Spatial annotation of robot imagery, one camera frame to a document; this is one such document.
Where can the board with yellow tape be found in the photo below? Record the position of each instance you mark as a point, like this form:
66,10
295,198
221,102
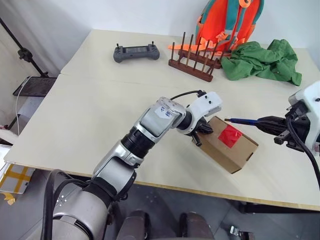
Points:
17,177

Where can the table leg caster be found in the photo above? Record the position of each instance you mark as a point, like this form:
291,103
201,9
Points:
240,232

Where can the cardboard box with red tape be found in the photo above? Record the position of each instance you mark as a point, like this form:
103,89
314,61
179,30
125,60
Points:
230,147

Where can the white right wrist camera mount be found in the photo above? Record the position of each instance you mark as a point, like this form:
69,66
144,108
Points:
310,110

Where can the brown wooden peg rack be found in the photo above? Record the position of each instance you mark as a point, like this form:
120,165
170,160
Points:
192,68

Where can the black mesh tray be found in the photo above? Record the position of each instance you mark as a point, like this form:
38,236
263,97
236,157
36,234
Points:
35,86

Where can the black table frame bar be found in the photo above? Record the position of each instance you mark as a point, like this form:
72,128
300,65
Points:
280,208

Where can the orange and teal backpack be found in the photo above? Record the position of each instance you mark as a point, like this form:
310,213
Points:
225,22

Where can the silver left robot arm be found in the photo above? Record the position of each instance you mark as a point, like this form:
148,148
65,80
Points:
140,150

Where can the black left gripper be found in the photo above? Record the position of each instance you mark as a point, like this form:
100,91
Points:
205,127

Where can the black tripod stand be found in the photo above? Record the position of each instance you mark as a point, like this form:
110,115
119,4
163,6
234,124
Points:
25,53

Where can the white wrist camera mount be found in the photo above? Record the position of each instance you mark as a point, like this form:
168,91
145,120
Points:
206,103
310,110

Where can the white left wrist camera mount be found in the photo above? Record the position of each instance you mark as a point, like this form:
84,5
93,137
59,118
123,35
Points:
206,103

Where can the grey handheld remote controller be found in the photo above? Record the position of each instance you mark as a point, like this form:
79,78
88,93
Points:
136,52

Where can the crumpled green cloth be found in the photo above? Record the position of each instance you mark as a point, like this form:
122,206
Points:
260,62

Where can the dark rounded shape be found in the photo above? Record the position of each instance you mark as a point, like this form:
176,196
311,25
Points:
136,225
196,226

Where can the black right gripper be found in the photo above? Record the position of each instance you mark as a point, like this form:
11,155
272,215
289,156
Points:
295,130

